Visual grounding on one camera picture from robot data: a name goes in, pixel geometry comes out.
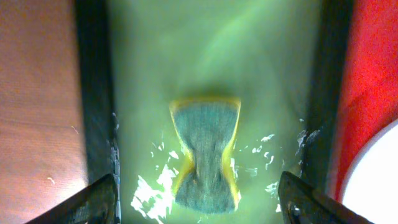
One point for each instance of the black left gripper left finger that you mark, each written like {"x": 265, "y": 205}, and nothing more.
{"x": 95, "y": 204}

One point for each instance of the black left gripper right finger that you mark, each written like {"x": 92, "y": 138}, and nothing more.
{"x": 303, "y": 204}

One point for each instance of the light blue plate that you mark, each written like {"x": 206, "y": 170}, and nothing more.
{"x": 370, "y": 187}

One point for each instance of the green and yellow sponge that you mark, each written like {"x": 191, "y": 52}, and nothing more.
{"x": 206, "y": 129}

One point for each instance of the red plastic tray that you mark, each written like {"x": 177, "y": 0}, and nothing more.
{"x": 368, "y": 95}

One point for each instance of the green tray with black rim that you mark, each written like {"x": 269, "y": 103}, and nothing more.
{"x": 283, "y": 60}

